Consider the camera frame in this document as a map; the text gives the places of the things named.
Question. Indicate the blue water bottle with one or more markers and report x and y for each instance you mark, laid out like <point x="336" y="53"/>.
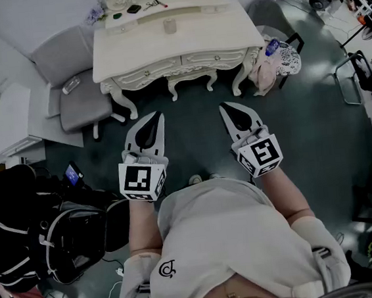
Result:
<point x="272" y="47"/>

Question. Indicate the black white-striped jacket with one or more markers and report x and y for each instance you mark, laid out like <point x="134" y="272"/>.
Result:
<point x="4" y="213"/>

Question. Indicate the patterned cushion stool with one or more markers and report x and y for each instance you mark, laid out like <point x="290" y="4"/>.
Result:
<point x="289" y="58"/>

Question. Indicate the white carved dressing table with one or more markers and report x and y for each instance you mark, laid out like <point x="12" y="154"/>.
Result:
<point x="149" y="46"/>

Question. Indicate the purple artificial flowers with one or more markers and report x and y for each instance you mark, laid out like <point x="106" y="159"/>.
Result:
<point x="95" y="15"/>

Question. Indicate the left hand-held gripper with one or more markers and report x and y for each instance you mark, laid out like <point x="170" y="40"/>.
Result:
<point x="139" y="179"/>

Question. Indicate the person's light shoe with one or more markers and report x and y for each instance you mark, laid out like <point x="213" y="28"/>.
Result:
<point x="194" y="179"/>
<point x="215" y="176"/>

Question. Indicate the device with blue screen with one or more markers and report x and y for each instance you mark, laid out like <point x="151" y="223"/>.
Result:
<point x="72" y="174"/>

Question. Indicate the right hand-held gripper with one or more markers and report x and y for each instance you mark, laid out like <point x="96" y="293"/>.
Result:
<point x="262" y="153"/>

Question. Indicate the white cabinet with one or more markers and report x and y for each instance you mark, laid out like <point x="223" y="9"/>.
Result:
<point x="11" y="123"/>

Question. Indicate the small beige jar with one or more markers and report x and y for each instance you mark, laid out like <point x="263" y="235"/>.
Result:
<point x="169" y="25"/>

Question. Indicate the black square compact case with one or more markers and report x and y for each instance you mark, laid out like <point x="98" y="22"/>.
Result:
<point x="134" y="9"/>

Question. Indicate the person's white shirt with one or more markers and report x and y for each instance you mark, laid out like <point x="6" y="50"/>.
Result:
<point x="224" y="233"/>

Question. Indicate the black eyelash curler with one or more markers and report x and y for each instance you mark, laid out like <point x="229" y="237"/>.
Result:
<point x="150" y="5"/>

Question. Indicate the clear plastic bottle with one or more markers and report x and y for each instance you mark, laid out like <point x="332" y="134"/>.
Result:
<point x="71" y="85"/>

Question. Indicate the person's right forearm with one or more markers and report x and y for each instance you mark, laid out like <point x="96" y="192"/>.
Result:
<point x="286" y="194"/>

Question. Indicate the black backpack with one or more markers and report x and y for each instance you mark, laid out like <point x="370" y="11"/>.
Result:
<point x="76" y="236"/>

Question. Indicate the person's light right shoe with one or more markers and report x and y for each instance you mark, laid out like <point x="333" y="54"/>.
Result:
<point x="215" y="176"/>

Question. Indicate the grey rounded armchair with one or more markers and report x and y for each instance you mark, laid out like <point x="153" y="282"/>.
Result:
<point x="267" y="14"/>

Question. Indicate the pink makeup brush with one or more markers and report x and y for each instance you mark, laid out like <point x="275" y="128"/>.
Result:
<point x="162" y="4"/>

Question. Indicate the grey upholstered office chair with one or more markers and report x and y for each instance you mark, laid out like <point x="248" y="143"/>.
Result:
<point x="82" y="106"/>

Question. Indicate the person's light left shoe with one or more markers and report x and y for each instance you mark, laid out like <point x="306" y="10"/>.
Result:
<point x="194" y="179"/>

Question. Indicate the white carved stool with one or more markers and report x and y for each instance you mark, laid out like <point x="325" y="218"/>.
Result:
<point x="191" y="77"/>

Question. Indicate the metal frame chair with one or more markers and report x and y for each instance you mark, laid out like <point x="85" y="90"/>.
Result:
<point x="349" y="95"/>

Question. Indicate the pale pink cloth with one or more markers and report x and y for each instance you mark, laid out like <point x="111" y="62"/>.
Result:
<point x="264" y="74"/>

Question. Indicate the person's left forearm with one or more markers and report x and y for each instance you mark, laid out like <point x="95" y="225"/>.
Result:
<point x="142" y="225"/>

